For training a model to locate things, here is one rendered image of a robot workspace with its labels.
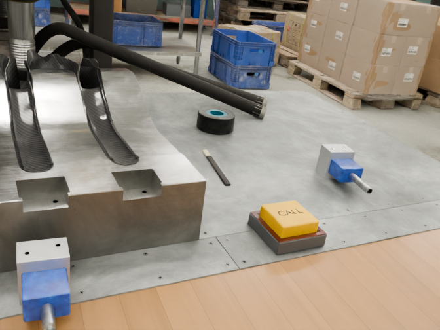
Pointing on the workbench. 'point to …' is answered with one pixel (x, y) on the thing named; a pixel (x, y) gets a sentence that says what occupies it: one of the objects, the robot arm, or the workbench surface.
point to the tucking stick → (217, 167)
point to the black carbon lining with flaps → (25, 124)
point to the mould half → (97, 175)
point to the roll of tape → (215, 120)
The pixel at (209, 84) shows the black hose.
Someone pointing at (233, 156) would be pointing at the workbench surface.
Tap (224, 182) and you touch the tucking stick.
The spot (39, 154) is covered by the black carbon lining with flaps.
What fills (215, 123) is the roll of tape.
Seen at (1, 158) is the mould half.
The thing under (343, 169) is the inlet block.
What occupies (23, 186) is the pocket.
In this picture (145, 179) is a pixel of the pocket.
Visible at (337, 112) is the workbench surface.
